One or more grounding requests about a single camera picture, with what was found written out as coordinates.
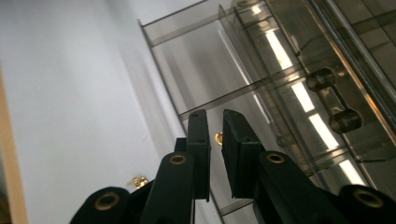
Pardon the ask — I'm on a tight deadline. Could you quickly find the white table mat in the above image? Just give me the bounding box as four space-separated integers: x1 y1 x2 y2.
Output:
0 0 226 224

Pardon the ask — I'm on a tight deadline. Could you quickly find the smoky transparent drawer box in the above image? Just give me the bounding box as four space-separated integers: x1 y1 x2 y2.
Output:
236 0 396 200

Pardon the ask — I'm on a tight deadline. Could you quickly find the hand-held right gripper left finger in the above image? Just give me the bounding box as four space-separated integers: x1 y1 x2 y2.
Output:
174 108 212 202

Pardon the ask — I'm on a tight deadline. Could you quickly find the clear acrylic shelf organizer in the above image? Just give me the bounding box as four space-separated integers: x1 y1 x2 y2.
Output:
138 3 375 224

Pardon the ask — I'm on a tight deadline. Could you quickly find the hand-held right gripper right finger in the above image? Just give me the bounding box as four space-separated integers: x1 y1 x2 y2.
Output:
220 108 266 200

